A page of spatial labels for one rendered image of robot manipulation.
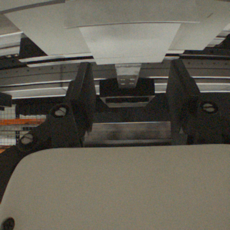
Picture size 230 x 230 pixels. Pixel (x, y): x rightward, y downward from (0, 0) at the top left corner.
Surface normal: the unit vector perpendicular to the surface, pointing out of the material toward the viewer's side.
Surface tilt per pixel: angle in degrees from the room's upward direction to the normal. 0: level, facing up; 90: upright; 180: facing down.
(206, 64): 90
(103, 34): 0
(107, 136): 90
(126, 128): 90
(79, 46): 0
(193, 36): 0
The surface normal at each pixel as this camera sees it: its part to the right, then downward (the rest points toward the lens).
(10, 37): 0.02, 1.00
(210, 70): -0.06, -0.06
